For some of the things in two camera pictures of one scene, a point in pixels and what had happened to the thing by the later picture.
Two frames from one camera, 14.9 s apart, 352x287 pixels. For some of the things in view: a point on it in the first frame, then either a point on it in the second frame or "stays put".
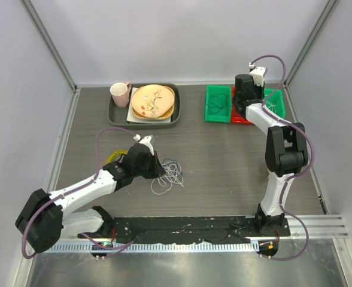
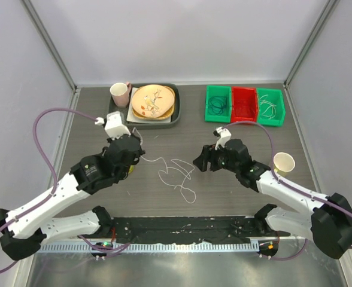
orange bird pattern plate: x=152 y=101 stays put
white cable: x=272 y=106 stays put
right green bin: x=275 y=102 stays put
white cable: x=173 y=174 to x=166 y=165
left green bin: x=218 y=103 stays put
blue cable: x=181 y=171 to x=216 y=104
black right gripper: x=261 y=90 to x=208 y=154
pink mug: x=121 y=92 stays put
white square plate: x=132 y=117 stays put
